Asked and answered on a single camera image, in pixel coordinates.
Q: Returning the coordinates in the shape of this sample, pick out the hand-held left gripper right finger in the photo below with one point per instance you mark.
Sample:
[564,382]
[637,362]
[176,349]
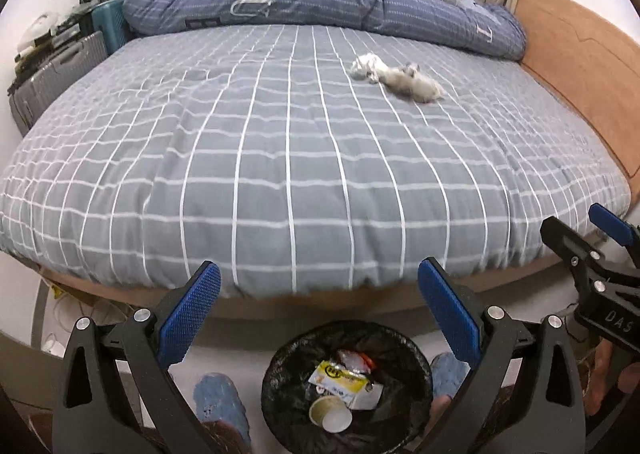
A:
[447,309]

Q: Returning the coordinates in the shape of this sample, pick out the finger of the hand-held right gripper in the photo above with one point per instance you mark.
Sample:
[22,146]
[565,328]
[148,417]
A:
[612,224]
[575,249]

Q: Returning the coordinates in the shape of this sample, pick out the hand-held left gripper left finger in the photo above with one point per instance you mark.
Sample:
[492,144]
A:
[190,314]

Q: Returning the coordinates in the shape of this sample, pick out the pink and white wrapper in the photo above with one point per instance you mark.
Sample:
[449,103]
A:
[350,361]

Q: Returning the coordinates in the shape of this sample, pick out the white packet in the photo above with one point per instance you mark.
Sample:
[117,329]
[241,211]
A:
[367,394]

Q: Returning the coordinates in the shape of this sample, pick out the black trash bin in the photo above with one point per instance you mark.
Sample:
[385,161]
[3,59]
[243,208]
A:
[285,384]

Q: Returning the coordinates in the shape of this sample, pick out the yellow snack packet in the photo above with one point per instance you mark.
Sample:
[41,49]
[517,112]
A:
[340,379]

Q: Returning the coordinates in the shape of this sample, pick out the yellow paper cup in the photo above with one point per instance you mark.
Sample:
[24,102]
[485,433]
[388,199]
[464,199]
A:
[330,414]

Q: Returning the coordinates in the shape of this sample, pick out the person's right hand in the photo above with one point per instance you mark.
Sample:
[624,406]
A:
[602,374]

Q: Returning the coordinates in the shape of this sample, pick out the blue fuzzy slipper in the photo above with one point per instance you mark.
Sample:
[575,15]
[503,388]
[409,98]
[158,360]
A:
[220,399]
[450,374]

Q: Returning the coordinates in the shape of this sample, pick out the person's brown patterned pants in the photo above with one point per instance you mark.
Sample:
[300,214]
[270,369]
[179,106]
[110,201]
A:
[227,439]

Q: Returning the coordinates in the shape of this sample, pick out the grey checked bed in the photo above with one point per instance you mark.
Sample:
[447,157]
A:
[250,159]

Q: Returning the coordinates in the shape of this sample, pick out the grey suitcase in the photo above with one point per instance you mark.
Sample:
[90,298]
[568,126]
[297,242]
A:
[55,74]

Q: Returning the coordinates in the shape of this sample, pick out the teal suitcase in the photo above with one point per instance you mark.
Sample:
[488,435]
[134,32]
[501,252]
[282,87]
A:
[112,24]

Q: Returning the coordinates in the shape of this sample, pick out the dark clutter pile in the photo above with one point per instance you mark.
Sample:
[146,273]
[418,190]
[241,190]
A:
[75,29]

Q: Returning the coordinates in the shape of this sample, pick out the white plastic item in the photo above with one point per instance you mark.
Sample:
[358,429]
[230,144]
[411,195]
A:
[37,26]

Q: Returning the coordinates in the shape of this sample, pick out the wooden bed frame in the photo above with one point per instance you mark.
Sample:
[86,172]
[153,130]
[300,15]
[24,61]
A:
[575,59]

